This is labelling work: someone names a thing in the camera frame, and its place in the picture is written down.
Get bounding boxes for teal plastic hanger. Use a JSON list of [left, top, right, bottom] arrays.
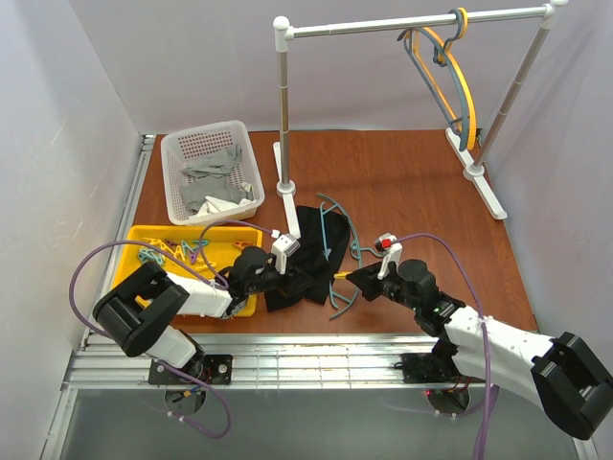
[[316, 193, 383, 320]]

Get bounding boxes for black underwear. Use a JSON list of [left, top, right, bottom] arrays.
[[264, 206, 351, 312]]

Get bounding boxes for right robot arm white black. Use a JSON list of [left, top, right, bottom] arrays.
[[346, 260, 612, 440]]

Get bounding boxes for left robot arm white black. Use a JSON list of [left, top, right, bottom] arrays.
[[93, 246, 315, 380]]

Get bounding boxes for yellow plastic hanger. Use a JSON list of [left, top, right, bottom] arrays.
[[403, 7, 477, 150]]

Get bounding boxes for grey-blue plastic hanger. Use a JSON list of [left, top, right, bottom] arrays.
[[397, 8, 473, 150]]

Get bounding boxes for orange clothespin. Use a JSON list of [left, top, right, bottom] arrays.
[[233, 241, 255, 251]]

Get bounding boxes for yellow plastic tray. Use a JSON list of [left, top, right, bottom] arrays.
[[113, 225, 262, 319]]

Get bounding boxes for white cloth in basket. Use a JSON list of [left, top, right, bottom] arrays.
[[196, 182, 254, 217]]

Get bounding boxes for pale yellow clothespin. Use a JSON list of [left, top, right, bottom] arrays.
[[144, 238, 186, 262]]

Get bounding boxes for grey cloth in basket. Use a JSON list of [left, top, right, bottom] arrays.
[[180, 145, 242, 214]]

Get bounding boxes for white plastic laundry basket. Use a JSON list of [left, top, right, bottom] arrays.
[[161, 121, 265, 225]]

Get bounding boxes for teal clothespin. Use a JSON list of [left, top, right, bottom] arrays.
[[137, 247, 166, 266]]

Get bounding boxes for white metal clothes rack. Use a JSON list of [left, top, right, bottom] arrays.
[[273, 1, 567, 239]]

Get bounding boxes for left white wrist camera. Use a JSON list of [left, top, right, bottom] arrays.
[[271, 234, 300, 275]]

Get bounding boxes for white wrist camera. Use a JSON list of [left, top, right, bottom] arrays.
[[375, 233, 402, 280], [271, 234, 300, 275]]

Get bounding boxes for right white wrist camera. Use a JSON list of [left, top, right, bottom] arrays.
[[375, 233, 402, 280]]

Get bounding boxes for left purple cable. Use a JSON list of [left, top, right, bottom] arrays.
[[69, 218, 282, 440]]

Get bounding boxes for purple cable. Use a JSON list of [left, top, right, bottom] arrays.
[[69, 218, 282, 440], [397, 232, 499, 460]]

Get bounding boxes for aluminium rail frame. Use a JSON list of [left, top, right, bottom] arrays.
[[40, 133, 600, 460]]

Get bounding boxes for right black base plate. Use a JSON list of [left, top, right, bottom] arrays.
[[399, 353, 460, 383]]

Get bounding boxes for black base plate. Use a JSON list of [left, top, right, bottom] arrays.
[[399, 353, 460, 383], [148, 355, 233, 385]]

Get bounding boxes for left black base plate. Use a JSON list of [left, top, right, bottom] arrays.
[[148, 355, 233, 385]]

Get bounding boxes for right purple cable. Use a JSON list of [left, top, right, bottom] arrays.
[[397, 232, 499, 460]]

